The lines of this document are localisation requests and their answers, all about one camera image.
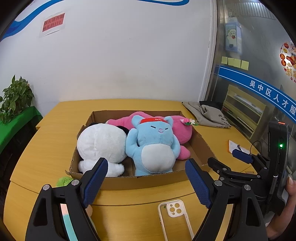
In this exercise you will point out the green potted plant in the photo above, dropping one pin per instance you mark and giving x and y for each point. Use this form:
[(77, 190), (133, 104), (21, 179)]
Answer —
[(17, 97)]

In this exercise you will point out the green covered side table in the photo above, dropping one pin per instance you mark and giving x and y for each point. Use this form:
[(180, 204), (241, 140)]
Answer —
[(10, 129)]

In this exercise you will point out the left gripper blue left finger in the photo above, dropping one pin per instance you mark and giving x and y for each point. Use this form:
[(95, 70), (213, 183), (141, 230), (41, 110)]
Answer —
[(60, 213)]

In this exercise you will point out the green haired teal doll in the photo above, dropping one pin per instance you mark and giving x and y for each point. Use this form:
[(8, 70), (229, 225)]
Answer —
[(78, 196)]

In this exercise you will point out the person right hand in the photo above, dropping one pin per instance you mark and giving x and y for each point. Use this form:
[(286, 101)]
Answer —
[(279, 223)]

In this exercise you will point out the white panda plush toy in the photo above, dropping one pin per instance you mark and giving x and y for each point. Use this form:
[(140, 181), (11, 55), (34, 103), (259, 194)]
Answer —
[(102, 140)]

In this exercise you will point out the pink bear plush toy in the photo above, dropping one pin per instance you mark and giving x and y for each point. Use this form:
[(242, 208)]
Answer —
[(182, 127)]

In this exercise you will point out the yellow sticky notes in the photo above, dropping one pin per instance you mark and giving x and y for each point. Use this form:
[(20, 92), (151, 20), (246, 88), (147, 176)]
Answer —
[(235, 62)]

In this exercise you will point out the red wall notice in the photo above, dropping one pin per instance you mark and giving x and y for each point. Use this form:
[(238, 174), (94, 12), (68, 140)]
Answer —
[(53, 23)]

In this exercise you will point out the clear white phone case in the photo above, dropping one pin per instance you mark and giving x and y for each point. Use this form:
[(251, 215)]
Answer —
[(175, 221)]

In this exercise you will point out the brown cardboard box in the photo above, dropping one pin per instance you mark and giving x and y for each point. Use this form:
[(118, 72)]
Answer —
[(199, 149)]

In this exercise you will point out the white paper envelope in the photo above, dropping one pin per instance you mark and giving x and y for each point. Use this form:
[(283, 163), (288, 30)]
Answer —
[(233, 146)]

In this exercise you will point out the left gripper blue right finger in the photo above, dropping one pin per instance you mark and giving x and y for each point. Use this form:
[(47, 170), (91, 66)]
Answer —
[(246, 220)]

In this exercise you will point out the grey cloth bag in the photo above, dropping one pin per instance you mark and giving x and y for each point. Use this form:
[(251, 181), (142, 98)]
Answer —
[(207, 115)]

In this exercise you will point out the wooden shelf behind glass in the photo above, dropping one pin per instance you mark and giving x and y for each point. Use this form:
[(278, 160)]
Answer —
[(245, 112)]

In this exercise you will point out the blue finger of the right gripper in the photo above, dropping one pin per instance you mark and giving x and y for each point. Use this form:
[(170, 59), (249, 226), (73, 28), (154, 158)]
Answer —
[(237, 179), (245, 156)]

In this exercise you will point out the light blue plush toy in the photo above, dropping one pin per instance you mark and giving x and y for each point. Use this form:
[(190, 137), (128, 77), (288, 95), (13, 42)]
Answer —
[(152, 145)]

